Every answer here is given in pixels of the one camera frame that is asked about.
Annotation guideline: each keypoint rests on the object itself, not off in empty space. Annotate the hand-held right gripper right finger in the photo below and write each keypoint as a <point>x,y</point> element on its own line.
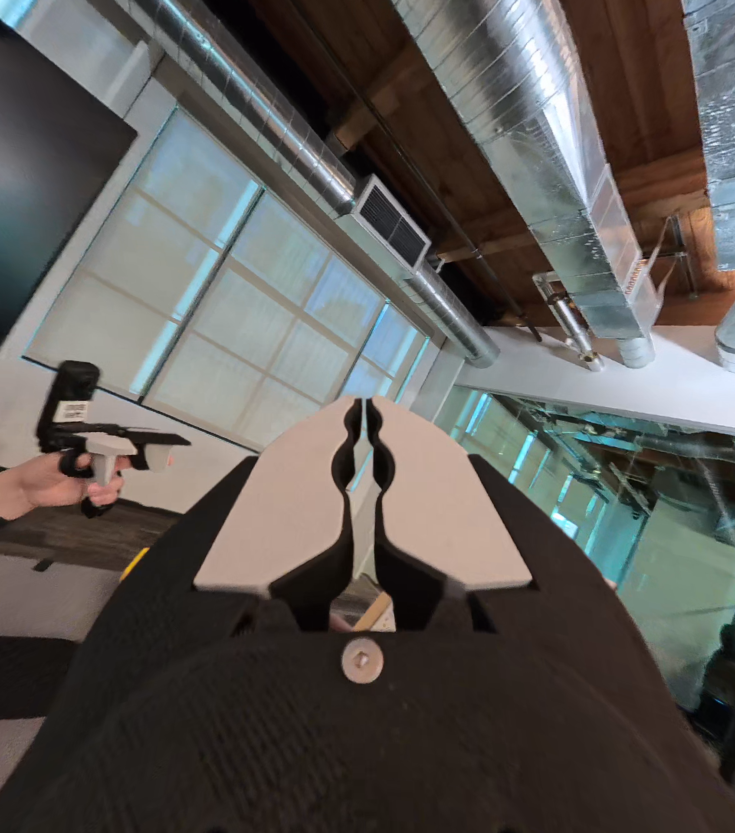
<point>452,521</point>

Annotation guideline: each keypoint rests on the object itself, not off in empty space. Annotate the thin silver duct pipe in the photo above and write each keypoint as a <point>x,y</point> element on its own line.
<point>277,130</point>

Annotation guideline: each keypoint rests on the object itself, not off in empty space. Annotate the person's left hand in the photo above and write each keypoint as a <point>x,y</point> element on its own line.
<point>55,479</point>

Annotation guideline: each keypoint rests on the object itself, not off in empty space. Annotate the white air vent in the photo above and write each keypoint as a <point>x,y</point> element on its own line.
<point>387,224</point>

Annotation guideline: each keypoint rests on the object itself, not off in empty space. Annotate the large window with blinds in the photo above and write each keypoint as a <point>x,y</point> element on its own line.
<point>237,300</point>

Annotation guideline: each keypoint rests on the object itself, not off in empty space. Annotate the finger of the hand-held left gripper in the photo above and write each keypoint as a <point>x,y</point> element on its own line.
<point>166,453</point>

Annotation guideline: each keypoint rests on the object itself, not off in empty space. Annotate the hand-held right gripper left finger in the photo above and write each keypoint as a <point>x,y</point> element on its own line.
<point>277,521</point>

